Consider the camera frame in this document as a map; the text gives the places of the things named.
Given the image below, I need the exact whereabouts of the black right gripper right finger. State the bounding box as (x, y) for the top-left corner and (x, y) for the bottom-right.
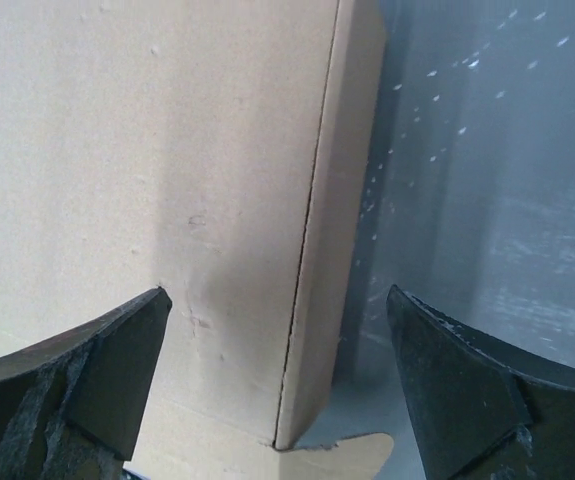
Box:
(387, 286), (575, 479)

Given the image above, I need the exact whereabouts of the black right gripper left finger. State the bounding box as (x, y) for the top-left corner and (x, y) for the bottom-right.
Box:
(0, 287), (172, 479)

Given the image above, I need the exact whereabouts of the brown cardboard box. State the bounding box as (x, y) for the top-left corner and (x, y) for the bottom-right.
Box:
(0, 1), (393, 479)

